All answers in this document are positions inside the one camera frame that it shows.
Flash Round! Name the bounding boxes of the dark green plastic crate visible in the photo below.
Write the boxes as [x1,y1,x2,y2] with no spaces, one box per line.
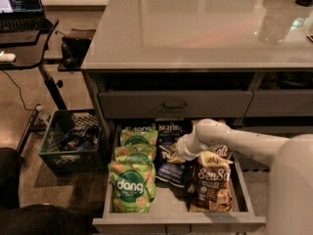
[38,109,104,176]

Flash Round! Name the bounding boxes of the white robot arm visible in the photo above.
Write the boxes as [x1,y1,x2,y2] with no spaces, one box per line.
[169,118,313,235]

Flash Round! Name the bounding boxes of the right grey drawer stack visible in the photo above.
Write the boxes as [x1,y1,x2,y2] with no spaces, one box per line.
[231,89,313,137]

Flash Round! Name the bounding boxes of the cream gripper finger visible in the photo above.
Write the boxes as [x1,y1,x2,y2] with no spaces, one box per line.
[167,143,186,164]

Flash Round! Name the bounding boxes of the middle brown sea salt bag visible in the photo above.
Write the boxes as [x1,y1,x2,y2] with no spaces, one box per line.
[212,145,232,160]

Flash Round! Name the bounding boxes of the black laptop stand table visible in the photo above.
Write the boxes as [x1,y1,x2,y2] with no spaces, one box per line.
[0,16,68,155]

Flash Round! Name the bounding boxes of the brown sea salt bag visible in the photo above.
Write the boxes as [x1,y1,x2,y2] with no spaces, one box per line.
[190,151,232,212]
[212,145,232,160]

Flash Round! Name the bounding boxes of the front brown sea salt bag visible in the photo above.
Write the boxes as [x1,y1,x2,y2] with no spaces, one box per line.
[190,151,232,212]

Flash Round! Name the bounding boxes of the middle green Dang bag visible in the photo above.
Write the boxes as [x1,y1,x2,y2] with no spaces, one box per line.
[114,144,157,163]

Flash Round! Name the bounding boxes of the black stool with device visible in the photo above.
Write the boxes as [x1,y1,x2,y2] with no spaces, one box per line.
[58,28,95,71]

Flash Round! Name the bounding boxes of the front green Dang bag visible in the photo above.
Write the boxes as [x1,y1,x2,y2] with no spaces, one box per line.
[109,162,156,212]

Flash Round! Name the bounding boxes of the black floor cable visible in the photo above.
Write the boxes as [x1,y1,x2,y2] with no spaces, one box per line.
[2,70,35,112]

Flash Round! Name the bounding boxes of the white computer mouse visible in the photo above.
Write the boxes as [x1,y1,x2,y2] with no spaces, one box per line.
[0,51,16,63]

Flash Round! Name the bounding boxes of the blue kettle chip bag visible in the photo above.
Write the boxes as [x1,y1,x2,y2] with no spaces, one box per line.
[156,120,184,139]
[155,138,187,188]

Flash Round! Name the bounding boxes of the person's dark clothed legs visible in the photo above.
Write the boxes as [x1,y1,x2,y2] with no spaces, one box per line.
[0,148,95,235]

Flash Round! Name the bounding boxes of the green dang bag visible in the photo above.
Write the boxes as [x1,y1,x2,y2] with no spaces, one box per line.
[125,125,157,132]
[109,162,156,212]
[120,129,157,146]
[114,144,157,163]

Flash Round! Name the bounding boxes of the closed grey top drawer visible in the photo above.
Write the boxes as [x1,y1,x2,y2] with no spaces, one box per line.
[98,90,252,118]

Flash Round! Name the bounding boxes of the grey cabinet with glass counter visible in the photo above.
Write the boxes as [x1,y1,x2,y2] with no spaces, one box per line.
[81,0,313,235]

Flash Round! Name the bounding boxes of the open laptop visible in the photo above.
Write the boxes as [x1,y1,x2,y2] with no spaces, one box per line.
[0,0,45,33]

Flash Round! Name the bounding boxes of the open grey middle drawer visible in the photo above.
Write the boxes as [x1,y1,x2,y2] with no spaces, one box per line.
[92,119,267,235]

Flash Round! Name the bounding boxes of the rear green Dang bag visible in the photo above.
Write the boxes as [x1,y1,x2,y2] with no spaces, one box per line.
[120,129,157,146]

